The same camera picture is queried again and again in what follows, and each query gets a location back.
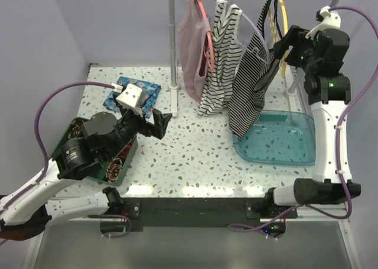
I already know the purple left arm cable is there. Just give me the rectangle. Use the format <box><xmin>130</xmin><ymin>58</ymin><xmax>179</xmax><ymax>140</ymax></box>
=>
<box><xmin>0</xmin><ymin>81</ymin><xmax>133</xmax><ymax>246</ymax></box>

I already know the orange black rolled belt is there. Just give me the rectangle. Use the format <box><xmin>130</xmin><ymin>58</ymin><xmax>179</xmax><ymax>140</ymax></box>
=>
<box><xmin>117</xmin><ymin>137</ymin><xmax>137</xmax><ymax>160</ymax></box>

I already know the lilac hanger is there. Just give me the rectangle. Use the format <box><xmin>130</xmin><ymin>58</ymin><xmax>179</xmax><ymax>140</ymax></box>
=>
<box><xmin>212</xmin><ymin>0</ymin><xmax>271</xmax><ymax>65</ymax></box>

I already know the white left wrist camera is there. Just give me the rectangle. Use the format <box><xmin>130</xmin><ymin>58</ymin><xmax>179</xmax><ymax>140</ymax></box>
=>
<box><xmin>115</xmin><ymin>84</ymin><xmax>146</xmax><ymax>117</ymax></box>

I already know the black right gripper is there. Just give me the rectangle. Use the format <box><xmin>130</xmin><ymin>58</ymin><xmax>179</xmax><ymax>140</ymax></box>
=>
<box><xmin>274</xmin><ymin>25</ymin><xmax>320</xmax><ymax>74</ymax></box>

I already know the brown patterned rolled belt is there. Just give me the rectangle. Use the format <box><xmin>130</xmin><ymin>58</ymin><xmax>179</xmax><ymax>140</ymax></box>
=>
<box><xmin>105</xmin><ymin>158</ymin><xmax>123</xmax><ymax>183</ymax></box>

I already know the pink hanger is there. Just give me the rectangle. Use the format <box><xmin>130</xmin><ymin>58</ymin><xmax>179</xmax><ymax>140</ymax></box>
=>
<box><xmin>178</xmin><ymin>0</ymin><xmax>215</xmax><ymax>72</ymax></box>

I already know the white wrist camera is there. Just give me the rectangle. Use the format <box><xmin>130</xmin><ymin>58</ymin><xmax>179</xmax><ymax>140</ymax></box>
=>
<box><xmin>305</xmin><ymin>6</ymin><xmax>341</xmax><ymax>40</ymax></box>
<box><xmin>115</xmin><ymin>84</ymin><xmax>146</xmax><ymax>117</ymax></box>

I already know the green compartment tray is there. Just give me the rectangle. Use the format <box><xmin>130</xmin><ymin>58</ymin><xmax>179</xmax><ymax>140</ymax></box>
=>
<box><xmin>53</xmin><ymin>117</ymin><xmax>138</xmax><ymax>187</ymax></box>

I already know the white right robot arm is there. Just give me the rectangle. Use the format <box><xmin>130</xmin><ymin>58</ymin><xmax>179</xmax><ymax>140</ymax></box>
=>
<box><xmin>252</xmin><ymin>25</ymin><xmax>361</xmax><ymax>219</ymax></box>

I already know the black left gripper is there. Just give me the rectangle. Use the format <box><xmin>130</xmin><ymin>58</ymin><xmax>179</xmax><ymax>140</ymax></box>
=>
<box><xmin>107</xmin><ymin>101</ymin><xmax>172</xmax><ymax>160</ymax></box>

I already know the blue transparent plastic bin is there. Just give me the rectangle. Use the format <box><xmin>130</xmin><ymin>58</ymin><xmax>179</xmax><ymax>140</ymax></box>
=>
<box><xmin>233</xmin><ymin>110</ymin><xmax>315</xmax><ymax>166</ymax></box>

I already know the blue floral folded cloth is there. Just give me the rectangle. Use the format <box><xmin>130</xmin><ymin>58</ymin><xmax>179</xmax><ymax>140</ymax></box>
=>
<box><xmin>103</xmin><ymin>77</ymin><xmax>161</xmax><ymax>118</ymax></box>

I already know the yellow hanger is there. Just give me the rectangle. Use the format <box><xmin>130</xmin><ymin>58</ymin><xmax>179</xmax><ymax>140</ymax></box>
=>
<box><xmin>270</xmin><ymin>0</ymin><xmax>292</xmax><ymax>78</ymax></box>

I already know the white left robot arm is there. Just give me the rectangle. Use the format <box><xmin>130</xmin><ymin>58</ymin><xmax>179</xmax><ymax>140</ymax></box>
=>
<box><xmin>1</xmin><ymin>109</ymin><xmax>172</xmax><ymax>241</ymax></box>

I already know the leopard rolled belt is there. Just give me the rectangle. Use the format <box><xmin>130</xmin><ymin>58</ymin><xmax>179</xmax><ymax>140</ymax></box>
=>
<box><xmin>67</xmin><ymin>119</ymin><xmax>84</xmax><ymax>139</ymax></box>

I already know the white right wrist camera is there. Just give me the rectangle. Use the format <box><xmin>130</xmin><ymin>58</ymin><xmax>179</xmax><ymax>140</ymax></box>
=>
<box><xmin>305</xmin><ymin>6</ymin><xmax>341</xmax><ymax>40</ymax></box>

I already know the pink tank top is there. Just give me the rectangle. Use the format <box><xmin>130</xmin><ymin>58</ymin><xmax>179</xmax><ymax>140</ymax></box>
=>
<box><xmin>178</xmin><ymin>0</ymin><xmax>210</xmax><ymax>102</ymax></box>

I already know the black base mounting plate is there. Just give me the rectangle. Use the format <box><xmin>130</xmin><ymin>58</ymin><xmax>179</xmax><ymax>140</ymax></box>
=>
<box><xmin>106</xmin><ymin>197</ymin><xmax>286</xmax><ymax>231</ymax></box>

